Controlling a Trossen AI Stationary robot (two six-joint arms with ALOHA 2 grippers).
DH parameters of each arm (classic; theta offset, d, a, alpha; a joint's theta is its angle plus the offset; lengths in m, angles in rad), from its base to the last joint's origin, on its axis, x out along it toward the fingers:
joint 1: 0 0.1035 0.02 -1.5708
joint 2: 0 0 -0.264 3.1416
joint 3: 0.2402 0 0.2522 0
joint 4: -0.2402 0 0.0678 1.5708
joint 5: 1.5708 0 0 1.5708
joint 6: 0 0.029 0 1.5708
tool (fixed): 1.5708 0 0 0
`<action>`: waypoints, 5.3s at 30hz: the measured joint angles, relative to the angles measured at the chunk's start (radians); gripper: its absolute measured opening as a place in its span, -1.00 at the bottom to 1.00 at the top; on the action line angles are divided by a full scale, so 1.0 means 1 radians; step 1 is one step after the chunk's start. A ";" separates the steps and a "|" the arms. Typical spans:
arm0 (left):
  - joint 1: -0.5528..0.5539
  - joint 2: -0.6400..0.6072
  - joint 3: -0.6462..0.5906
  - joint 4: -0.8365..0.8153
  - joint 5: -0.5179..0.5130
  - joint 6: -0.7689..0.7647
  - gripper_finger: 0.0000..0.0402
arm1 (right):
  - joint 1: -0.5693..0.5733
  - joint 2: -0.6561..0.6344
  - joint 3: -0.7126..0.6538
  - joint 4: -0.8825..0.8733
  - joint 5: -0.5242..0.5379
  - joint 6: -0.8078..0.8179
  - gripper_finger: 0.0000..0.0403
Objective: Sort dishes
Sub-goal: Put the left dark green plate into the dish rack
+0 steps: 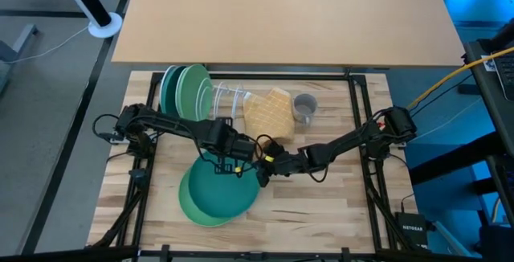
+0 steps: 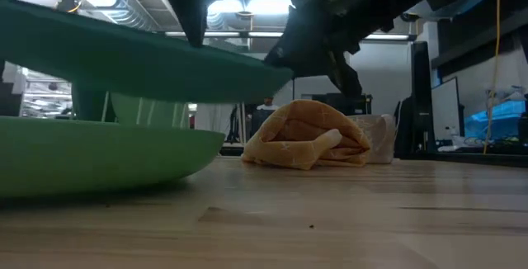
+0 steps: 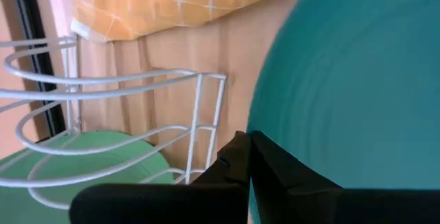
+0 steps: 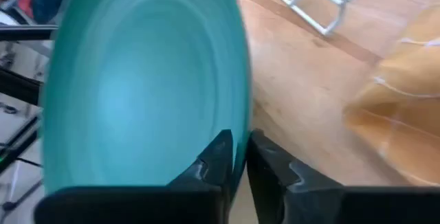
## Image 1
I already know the yellow cable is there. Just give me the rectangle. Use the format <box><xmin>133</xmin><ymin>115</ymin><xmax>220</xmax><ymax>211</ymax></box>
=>
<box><xmin>405</xmin><ymin>47</ymin><xmax>514</xmax><ymax>113</ymax></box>

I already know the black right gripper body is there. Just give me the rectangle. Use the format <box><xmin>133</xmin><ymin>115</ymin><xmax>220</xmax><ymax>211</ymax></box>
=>
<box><xmin>256</xmin><ymin>141</ymin><xmax>306</xmax><ymax>188</ymax></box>

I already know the tan wooden desk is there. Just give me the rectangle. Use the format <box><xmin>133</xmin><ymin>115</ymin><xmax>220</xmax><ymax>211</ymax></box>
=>
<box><xmin>111</xmin><ymin>0</ymin><xmax>467</xmax><ymax>68</ymax></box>

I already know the light green plate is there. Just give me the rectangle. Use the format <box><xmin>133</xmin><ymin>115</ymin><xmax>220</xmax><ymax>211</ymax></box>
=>
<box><xmin>175</xmin><ymin>63</ymin><xmax>214</xmax><ymax>121</ymax></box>
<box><xmin>177</xmin><ymin>167</ymin><xmax>242</xmax><ymax>228</ymax></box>

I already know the black side desk frame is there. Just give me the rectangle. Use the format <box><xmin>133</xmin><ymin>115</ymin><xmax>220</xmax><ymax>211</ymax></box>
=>
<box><xmin>409</xmin><ymin>131</ymin><xmax>514</xmax><ymax>227</ymax></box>

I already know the black aluminium rig frame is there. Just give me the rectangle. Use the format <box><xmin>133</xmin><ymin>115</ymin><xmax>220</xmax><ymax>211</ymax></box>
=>
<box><xmin>86</xmin><ymin>71</ymin><xmax>426</xmax><ymax>262</ymax></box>

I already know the black Netgear network switch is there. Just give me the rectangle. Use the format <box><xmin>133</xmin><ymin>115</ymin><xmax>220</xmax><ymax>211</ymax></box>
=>
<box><xmin>395</xmin><ymin>212</ymin><xmax>429</xmax><ymax>249</ymax></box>

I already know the dark green plate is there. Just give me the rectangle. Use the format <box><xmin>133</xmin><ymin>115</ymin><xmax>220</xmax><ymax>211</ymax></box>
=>
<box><xmin>187</xmin><ymin>151</ymin><xmax>261</xmax><ymax>219</ymax></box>
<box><xmin>159</xmin><ymin>64</ymin><xmax>182</xmax><ymax>118</ymax></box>

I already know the white wire dish rack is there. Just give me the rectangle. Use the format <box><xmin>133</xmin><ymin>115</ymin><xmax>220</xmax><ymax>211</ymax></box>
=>
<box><xmin>160</xmin><ymin>83</ymin><xmax>252</xmax><ymax>122</ymax></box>

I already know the grey desk foot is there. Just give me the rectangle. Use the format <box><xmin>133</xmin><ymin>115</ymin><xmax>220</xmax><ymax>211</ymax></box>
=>
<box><xmin>0</xmin><ymin>23</ymin><xmax>39</xmax><ymax>94</ymax></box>

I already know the white tower fan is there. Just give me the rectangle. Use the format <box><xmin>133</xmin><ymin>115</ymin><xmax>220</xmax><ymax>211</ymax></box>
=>
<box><xmin>54</xmin><ymin>0</ymin><xmax>124</xmax><ymax>39</ymax></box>

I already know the yellow checked dish towel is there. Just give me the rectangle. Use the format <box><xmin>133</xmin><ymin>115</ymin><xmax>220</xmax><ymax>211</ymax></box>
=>
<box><xmin>243</xmin><ymin>87</ymin><xmax>296</xmax><ymax>142</ymax></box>

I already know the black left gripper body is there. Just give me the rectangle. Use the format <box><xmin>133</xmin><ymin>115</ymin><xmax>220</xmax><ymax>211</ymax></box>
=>
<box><xmin>202</xmin><ymin>117</ymin><xmax>258</xmax><ymax>164</ymax></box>

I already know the dark grey side desk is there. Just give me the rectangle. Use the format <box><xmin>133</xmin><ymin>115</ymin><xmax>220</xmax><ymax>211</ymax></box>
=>
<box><xmin>463</xmin><ymin>39</ymin><xmax>514</xmax><ymax>158</ymax></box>

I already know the white floor cable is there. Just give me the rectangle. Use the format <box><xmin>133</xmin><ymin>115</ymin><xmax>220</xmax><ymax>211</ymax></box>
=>
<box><xmin>3</xmin><ymin>24</ymin><xmax>92</xmax><ymax>64</ymax></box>

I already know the grey mug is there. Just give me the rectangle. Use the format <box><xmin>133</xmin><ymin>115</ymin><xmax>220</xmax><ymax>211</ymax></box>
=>
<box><xmin>292</xmin><ymin>92</ymin><xmax>319</xmax><ymax>125</ymax></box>

